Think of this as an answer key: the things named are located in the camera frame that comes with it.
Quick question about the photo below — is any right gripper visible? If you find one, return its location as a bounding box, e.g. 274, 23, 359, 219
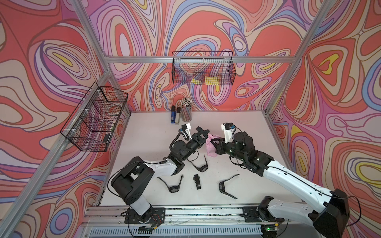
210, 137, 246, 162

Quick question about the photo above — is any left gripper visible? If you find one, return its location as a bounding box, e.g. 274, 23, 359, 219
180, 130, 209, 163

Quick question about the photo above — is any pink microfibre cloth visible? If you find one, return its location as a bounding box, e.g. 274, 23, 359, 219
205, 133, 221, 158

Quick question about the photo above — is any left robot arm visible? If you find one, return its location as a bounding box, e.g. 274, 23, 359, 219
107, 127, 209, 225

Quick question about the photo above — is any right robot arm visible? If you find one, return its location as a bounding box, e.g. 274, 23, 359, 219
211, 132, 350, 238

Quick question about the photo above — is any blue marker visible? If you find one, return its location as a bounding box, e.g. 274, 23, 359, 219
170, 105, 176, 124

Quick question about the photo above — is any pencil cup with pencils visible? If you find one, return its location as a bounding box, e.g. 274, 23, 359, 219
181, 97, 192, 123

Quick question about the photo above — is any small yellow block in basket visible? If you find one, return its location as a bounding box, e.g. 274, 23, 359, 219
190, 78, 201, 85

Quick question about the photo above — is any yellow sponge in basket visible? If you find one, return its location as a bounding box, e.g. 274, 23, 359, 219
204, 76, 219, 85

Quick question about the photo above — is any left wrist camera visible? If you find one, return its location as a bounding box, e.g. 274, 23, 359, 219
180, 123, 191, 141

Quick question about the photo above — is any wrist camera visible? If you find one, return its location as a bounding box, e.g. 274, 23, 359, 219
180, 123, 191, 141
221, 123, 236, 143

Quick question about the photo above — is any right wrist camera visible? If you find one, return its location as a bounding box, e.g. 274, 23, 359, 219
221, 123, 236, 143

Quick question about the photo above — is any back wall wire basket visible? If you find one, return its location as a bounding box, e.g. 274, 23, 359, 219
172, 50, 236, 86

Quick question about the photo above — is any wall wire basket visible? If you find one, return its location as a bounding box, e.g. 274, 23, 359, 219
60, 82, 129, 152
172, 50, 236, 86

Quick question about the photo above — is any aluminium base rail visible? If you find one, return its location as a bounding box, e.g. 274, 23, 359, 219
80, 203, 310, 229

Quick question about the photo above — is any left wall wire basket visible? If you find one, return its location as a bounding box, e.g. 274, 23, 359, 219
60, 82, 129, 152

